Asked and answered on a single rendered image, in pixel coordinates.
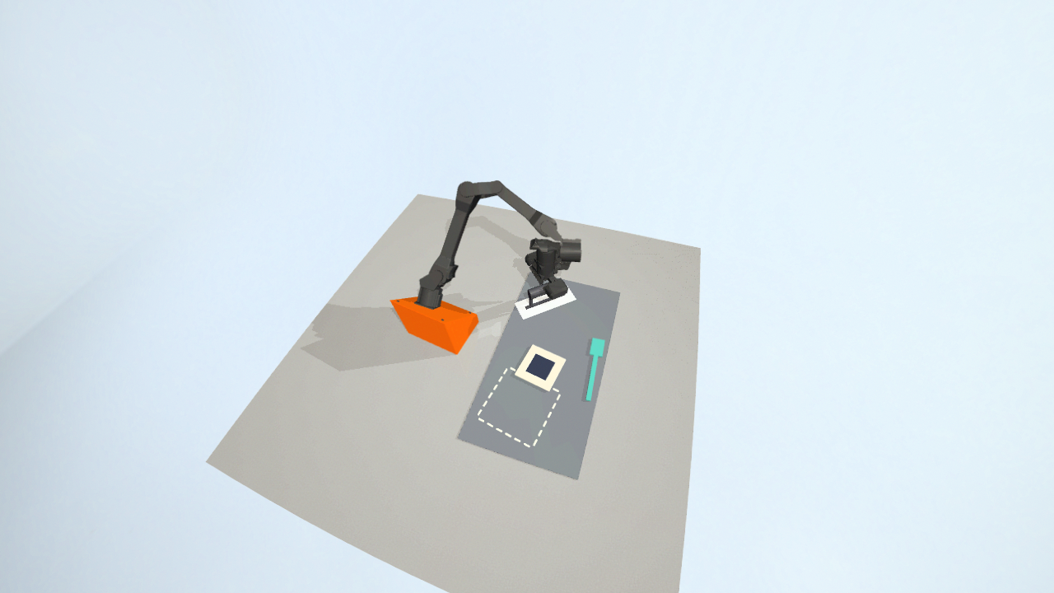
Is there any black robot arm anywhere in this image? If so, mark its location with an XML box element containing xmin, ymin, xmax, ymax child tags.
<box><xmin>414</xmin><ymin>180</ymin><xmax>582</xmax><ymax>310</ymax></box>

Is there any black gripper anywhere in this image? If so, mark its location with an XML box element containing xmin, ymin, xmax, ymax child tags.
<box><xmin>525</xmin><ymin>251</ymin><xmax>568</xmax><ymax>299</ymax></box>

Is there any cream square tile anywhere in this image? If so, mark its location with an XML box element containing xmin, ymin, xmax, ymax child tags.
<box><xmin>515</xmin><ymin>345</ymin><xmax>566</xmax><ymax>391</ymax></box>

